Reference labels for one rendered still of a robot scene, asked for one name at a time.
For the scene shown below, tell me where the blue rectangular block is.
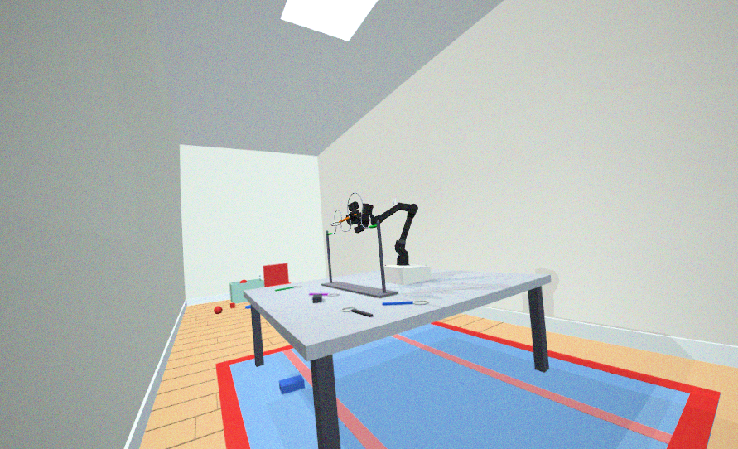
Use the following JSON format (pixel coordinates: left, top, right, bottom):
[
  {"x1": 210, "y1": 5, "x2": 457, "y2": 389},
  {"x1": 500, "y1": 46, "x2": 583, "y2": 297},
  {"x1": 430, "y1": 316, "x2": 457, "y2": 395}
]
[{"x1": 279, "y1": 375, "x2": 305, "y2": 394}]

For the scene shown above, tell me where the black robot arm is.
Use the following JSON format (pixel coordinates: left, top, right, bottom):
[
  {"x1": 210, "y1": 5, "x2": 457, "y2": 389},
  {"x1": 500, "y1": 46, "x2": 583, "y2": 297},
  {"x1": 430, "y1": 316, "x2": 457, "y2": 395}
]
[{"x1": 362, "y1": 203, "x2": 418, "y2": 266}]

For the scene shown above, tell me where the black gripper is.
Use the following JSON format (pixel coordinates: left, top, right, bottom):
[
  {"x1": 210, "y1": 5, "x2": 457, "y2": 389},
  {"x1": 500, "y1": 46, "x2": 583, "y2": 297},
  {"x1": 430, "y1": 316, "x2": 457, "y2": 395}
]
[{"x1": 348, "y1": 201, "x2": 366, "y2": 234}]

